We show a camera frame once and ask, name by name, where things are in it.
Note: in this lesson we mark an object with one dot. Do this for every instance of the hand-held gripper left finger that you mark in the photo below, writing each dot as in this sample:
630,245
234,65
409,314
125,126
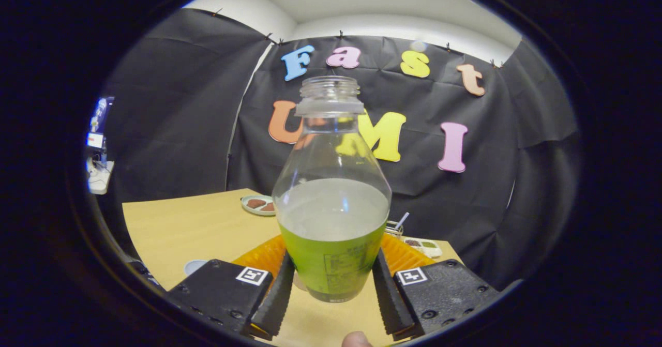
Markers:
274,305

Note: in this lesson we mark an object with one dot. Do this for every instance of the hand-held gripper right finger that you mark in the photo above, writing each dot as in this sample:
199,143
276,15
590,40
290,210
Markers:
390,300

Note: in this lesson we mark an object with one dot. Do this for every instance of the clear juice bottle green label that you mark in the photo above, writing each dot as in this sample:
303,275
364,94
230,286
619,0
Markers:
331,264

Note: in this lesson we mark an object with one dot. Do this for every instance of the light blue cup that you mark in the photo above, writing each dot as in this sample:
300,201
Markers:
194,267

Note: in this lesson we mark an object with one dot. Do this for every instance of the white divided dish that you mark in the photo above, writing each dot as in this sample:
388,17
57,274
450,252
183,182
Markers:
432,252

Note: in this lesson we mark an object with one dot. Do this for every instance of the metal mesh holder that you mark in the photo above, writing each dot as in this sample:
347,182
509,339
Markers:
393,229

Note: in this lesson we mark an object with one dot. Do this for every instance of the white straw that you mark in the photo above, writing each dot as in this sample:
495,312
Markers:
403,219

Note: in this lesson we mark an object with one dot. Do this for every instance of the pale green plate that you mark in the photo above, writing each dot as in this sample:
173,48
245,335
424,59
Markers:
251,211

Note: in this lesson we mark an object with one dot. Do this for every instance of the brown meat slice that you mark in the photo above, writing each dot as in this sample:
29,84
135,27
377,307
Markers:
268,208
255,203

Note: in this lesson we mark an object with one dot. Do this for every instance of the wooden table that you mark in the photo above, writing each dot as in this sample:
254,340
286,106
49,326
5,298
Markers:
196,228

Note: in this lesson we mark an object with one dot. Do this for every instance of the black backdrop cloth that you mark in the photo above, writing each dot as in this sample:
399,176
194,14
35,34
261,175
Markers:
170,104

